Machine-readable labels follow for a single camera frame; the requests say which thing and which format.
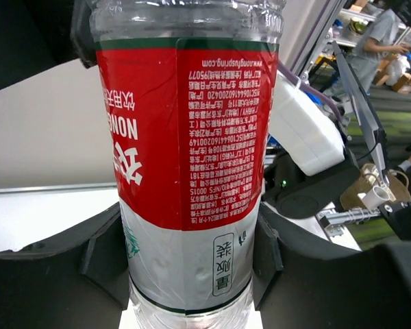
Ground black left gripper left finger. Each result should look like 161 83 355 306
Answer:
0 204 129 328

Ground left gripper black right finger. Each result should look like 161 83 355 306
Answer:
253 204 411 328

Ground person in grey shirt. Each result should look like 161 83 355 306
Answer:
345 8 411 93

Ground black computer monitor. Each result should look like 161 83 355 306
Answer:
331 41 390 186

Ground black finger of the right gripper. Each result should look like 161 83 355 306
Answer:
0 1 97 90

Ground woven straw basket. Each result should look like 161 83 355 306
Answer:
340 163 411 210

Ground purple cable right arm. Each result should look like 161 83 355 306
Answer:
277 63 343 124

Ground aluminium frame post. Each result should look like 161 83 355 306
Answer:
282 1 345 75

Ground red label water bottle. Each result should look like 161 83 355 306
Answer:
89 1 284 328

